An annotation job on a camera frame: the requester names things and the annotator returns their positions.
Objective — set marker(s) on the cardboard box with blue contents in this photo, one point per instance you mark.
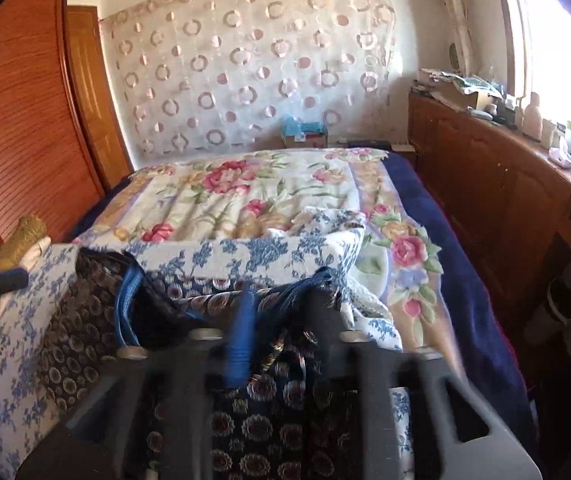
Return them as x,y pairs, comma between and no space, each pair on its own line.
304,132

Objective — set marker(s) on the long wooden cabinet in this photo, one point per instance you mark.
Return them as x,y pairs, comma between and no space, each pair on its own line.
495,185

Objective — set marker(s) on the sheer curtain with circles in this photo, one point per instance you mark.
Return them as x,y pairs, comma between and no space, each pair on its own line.
245,65

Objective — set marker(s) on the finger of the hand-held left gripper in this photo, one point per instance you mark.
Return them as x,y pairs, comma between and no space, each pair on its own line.
10,280

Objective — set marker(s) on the white plastic bottle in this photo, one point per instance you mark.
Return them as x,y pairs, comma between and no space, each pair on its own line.
533,117

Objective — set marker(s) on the mustard yellow patterned cloth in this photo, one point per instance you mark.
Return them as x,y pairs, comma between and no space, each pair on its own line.
18,242

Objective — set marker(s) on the beige side curtain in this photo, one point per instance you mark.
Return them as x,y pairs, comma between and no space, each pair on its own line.
453,5

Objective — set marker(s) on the navy patterned silk top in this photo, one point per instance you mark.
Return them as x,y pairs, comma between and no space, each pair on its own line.
265,430

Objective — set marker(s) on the pink floral blanket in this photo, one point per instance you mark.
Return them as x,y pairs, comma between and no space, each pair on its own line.
245,195

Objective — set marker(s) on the navy blue bedspread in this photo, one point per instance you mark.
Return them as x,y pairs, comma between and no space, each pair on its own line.
465,310

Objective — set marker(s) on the wooden louvered wardrobe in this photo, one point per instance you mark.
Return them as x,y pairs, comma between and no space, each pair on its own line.
30,120

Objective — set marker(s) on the bright window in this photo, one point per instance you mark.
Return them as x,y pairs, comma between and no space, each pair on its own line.
560,35

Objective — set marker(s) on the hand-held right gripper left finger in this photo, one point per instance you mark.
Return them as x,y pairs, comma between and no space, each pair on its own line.
239,345

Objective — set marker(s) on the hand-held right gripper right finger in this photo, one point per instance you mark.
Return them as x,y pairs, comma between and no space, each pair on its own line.
323,330

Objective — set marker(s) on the grey waste bin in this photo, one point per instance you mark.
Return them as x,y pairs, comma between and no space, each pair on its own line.
550,305

